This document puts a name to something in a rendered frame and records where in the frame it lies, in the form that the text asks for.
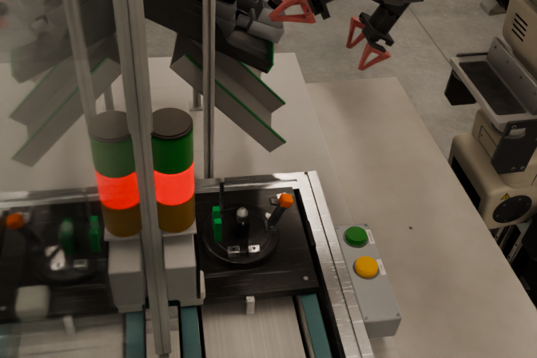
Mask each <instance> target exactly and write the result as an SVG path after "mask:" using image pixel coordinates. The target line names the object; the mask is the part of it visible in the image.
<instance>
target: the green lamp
mask: <svg viewBox="0 0 537 358"><path fill-rule="evenodd" d="M151 144H152V154H153V169H154V170H156V171H158V172H159V173H163V174H177V173H182V172H184V171H186V170H187V169H188V168H189V167H190V166H191V165H192V163H193V128H192V129H191V131H190V132H189V133H188V134H186V135H185V136H184V137H181V138H178V139H175V140H162V139H159V138H156V137H153V136H152V137H151Z"/></svg>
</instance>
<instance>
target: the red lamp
mask: <svg viewBox="0 0 537 358"><path fill-rule="evenodd" d="M154 180H155V189H156V199H157V201H159V202H161V203H162V204H165V205H179V204H182V203H184V202H186V201H187V200H189V199H190V198H191V197H192V195H193V193H194V159H193V163H192V165H191V166H190V167H189V168H188V169H187V170H186V171H184V172H182V173H177V174H163V173H159V172H158V171H156V170H155V171H154Z"/></svg>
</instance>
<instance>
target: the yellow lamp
mask: <svg viewBox="0 0 537 358"><path fill-rule="evenodd" d="M157 216H158V226H159V229H161V230H163V231H165V232H167V233H180V232H183V231H185V230H186V229H188V228H190V227H191V225H192V224H193V222H194V220H195V193H193V195H192V197H191V198H190V199H189V200H187V201H186V202H184V203H182V204H179V205H165V204H162V203H161V202H159V201H157Z"/></svg>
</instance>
